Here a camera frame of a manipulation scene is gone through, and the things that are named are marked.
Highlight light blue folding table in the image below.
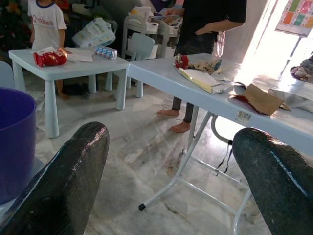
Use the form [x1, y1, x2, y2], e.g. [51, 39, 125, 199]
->
[127, 52, 313, 235]

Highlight light blue kids table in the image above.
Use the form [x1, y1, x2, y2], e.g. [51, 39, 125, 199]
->
[8, 47, 130, 139]

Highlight white barcode sticker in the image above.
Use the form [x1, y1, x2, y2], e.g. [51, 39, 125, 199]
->
[236, 110, 252, 120]

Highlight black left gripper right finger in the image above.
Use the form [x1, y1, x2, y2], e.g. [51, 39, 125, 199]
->
[232, 127, 313, 235]

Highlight purple plastic rubbish bin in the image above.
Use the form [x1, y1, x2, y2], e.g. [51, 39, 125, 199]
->
[0, 87, 37, 205]

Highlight child in white shirt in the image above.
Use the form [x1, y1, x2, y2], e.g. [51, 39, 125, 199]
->
[27, 0, 70, 100]

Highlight yellow paper book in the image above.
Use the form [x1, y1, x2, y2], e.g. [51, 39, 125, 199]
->
[178, 68, 233, 94]

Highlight white paper sheet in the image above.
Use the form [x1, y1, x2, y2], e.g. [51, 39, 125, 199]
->
[30, 46, 95, 62]

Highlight adult in black shirt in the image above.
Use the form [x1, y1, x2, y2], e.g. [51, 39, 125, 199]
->
[157, 0, 247, 134]

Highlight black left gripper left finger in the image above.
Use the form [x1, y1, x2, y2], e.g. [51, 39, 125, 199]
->
[0, 121, 110, 235]

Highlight pile of clothes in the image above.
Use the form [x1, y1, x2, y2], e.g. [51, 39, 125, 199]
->
[290, 55, 313, 83]

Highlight small red toy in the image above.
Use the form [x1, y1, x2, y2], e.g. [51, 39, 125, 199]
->
[173, 54, 190, 69]

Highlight brown paper bag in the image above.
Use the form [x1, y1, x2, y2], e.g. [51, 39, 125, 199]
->
[229, 83, 291, 116]

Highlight colourful wall chart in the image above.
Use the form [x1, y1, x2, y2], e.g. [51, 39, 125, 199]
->
[275, 0, 313, 39]

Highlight dark christmas tree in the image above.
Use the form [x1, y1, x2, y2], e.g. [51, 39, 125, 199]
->
[0, 0, 34, 52]

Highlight pack of small white bottles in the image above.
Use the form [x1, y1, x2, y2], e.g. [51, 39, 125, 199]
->
[94, 46, 118, 60]

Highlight white shelf trolley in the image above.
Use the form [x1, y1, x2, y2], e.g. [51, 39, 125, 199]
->
[121, 14, 183, 61]

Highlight patterned wrapping cloth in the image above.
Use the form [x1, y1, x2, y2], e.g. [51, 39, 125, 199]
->
[188, 58, 223, 75]

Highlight white diaper pack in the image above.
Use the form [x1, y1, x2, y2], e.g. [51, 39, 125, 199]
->
[72, 17, 117, 48]

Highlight black strap with hook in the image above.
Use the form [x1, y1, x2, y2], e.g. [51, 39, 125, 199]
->
[215, 139, 233, 176]

